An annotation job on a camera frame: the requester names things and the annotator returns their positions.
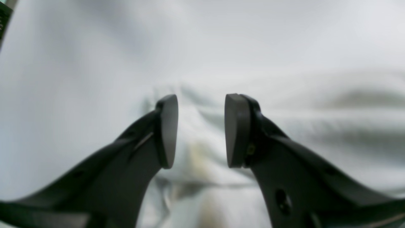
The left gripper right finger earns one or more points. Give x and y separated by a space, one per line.
300 188

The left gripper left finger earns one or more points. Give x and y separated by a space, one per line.
106 190

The white printed T-shirt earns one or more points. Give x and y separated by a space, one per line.
354 120

